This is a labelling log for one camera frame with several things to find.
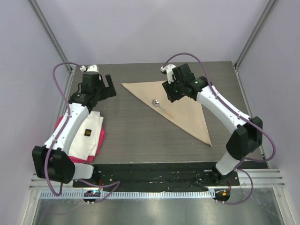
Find pink folded cloth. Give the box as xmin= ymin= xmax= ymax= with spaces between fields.
xmin=54 ymin=116 xmax=106 ymax=165

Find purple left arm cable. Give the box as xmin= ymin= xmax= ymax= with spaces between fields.
xmin=43 ymin=62 xmax=121 ymax=203

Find aluminium frame rail right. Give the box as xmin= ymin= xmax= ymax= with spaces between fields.
xmin=234 ymin=67 xmax=285 ymax=188

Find beige cloth napkin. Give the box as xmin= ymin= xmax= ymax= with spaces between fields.
xmin=121 ymin=81 xmax=212 ymax=146

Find white folded cloth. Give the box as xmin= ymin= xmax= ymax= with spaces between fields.
xmin=67 ymin=110 xmax=104 ymax=163

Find aluminium frame post left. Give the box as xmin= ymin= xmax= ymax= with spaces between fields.
xmin=28 ymin=0 xmax=67 ymax=62

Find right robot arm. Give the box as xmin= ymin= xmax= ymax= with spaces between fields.
xmin=160 ymin=64 xmax=263 ymax=185

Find spoon with wooden handle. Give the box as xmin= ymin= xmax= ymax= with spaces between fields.
xmin=152 ymin=99 xmax=175 ymax=118

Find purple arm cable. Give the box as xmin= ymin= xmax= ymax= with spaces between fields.
xmin=43 ymin=62 xmax=121 ymax=203
xmin=163 ymin=52 xmax=275 ymax=205

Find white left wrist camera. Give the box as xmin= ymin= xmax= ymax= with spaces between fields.
xmin=80 ymin=65 xmax=99 ymax=75

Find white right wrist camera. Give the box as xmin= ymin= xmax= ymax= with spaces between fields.
xmin=160 ymin=64 xmax=176 ymax=84

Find aluminium frame post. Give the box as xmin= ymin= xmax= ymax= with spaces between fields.
xmin=234 ymin=0 xmax=278 ymax=69
xmin=28 ymin=0 xmax=67 ymax=62

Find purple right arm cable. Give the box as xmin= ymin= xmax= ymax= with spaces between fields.
xmin=163 ymin=52 xmax=275 ymax=205

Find white slotted cable duct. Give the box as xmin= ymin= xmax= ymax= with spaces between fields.
xmin=39 ymin=189 xmax=215 ymax=200

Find aluminium frame post right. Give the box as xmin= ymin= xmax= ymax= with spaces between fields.
xmin=234 ymin=0 xmax=278 ymax=69

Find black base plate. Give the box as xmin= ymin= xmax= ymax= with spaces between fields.
xmin=88 ymin=162 xmax=240 ymax=193

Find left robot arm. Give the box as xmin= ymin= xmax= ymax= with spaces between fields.
xmin=32 ymin=73 xmax=117 ymax=187

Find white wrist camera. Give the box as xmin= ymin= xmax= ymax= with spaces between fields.
xmin=160 ymin=64 xmax=176 ymax=84
xmin=80 ymin=65 xmax=99 ymax=75

